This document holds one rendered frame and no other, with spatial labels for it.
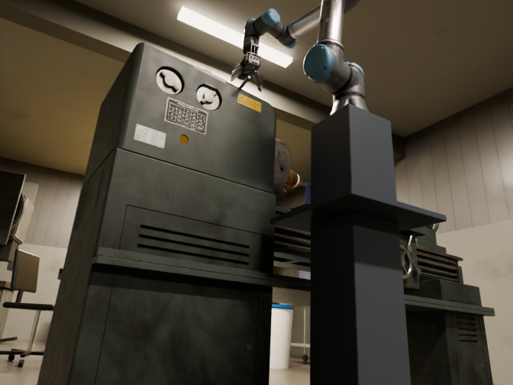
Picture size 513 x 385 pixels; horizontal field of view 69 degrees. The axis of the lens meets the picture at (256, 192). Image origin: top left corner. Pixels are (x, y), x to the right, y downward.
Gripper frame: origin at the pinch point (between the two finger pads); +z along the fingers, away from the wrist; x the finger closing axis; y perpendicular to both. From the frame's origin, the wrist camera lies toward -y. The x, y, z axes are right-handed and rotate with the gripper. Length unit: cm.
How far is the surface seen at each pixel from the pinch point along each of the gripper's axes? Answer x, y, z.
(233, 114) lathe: -12.0, 20.9, 28.8
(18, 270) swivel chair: -100, -261, 68
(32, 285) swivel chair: -89, -285, 78
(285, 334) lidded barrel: 168, -250, 108
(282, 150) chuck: 17.7, 4.8, 28.7
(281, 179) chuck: 18.6, 2.8, 41.8
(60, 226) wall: -98, -652, -54
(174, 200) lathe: -30, 24, 67
